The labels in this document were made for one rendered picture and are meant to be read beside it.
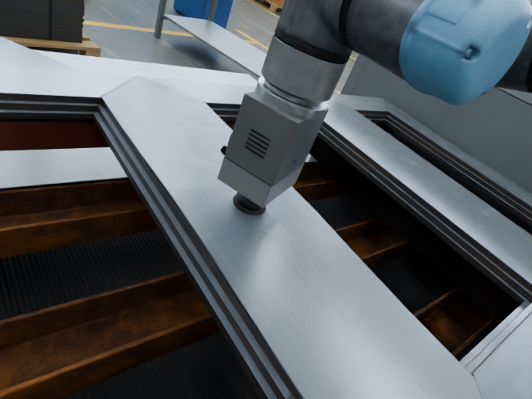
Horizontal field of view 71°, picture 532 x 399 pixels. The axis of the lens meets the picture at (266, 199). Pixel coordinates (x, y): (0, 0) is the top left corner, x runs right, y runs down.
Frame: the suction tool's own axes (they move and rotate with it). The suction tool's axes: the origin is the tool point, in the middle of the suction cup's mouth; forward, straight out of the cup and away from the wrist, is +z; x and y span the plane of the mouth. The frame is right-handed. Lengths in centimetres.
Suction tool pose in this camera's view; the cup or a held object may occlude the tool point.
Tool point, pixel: (246, 211)
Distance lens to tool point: 46.8
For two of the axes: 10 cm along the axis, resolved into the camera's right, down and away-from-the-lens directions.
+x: 8.1, 5.2, -2.6
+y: -4.8, 3.6, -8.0
